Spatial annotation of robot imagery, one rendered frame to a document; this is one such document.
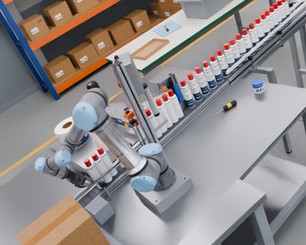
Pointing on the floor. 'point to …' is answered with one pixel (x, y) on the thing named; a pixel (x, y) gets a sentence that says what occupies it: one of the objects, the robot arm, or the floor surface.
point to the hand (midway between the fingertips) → (93, 183)
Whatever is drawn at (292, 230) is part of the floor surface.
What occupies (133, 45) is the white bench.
